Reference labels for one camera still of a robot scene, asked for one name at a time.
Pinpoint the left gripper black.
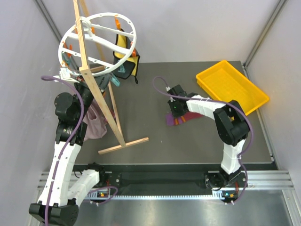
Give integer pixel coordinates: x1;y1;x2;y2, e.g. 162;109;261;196
75;73;113;121

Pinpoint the pink sock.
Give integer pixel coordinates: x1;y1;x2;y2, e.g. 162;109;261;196
83;99;108;141

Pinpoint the wooden hanger stand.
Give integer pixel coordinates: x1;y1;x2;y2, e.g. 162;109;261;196
72;0;149;155

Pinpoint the white round clip hanger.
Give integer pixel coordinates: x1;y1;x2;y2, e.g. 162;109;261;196
57;12;137;77

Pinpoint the maroon sock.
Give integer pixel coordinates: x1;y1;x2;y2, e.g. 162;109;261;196
165;112;203;126

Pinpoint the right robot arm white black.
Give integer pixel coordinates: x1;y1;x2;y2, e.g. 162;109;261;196
166;85;250;186

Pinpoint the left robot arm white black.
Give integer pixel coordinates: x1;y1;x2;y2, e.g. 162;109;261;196
29;76;118;226

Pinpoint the black yellow sock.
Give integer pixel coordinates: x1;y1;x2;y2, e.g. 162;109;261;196
112;28;141;84

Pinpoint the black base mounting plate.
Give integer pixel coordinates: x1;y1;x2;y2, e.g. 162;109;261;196
70;163;249;189

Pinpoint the yellow plastic tray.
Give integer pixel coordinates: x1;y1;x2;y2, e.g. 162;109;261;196
196;60;269;115

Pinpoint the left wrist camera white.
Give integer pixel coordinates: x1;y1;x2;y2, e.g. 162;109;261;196
54;67;80;83

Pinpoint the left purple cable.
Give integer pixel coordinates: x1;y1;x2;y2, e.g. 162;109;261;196
40;75;119;226

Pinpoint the purple cable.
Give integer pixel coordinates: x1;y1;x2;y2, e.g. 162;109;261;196
152;75;255;205
40;75;119;226

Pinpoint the grey slotted cable duct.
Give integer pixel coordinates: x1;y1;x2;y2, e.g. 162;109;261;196
84;190;235;201

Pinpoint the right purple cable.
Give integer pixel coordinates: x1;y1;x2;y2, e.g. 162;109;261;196
152;75;255;205

